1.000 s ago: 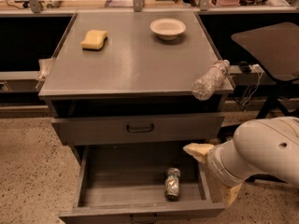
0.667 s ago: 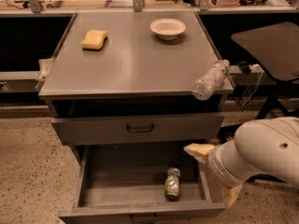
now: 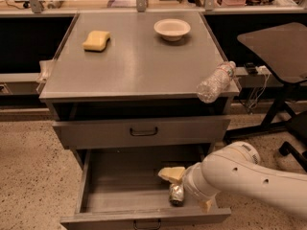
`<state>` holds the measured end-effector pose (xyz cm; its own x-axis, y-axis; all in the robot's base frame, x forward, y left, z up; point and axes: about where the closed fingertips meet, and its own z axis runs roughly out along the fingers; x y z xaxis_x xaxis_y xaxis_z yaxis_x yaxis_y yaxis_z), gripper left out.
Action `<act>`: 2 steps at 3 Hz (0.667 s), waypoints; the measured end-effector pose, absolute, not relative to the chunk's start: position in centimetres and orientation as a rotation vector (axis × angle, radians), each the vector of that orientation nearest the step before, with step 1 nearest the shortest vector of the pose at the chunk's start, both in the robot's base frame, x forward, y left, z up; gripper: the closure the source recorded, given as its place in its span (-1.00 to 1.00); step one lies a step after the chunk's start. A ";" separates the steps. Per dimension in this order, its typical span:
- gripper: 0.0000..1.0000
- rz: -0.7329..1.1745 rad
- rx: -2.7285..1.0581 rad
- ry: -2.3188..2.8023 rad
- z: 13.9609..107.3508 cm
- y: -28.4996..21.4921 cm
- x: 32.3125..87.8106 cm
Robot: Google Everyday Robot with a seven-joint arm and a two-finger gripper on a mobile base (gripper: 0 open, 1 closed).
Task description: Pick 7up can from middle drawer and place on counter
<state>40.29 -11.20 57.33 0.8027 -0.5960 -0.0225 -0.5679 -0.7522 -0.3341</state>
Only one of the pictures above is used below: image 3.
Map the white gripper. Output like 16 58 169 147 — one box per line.
158 162 220 213

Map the green 7up can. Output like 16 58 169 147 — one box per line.
169 183 184 207

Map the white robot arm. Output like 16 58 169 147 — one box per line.
158 142 307 219

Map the upper grey drawer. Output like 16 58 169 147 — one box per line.
53 116 230 150

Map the open middle grey drawer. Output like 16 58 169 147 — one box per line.
60 145 231 230

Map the grey drawer cabinet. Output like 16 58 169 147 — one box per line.
38 10 242 230

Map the clear plastic water bottle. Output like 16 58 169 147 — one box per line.
197 61 236 104

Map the white bowl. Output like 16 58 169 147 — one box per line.
153 19 191 42

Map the black office chair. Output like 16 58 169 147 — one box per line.
223 21 307 173

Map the yellow sponge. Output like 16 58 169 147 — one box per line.
83 31 110 52

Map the clear plastic side holder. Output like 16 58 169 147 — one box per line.
36 59 55 94

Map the white power adapter with cables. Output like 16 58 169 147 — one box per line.
245 63 271 114

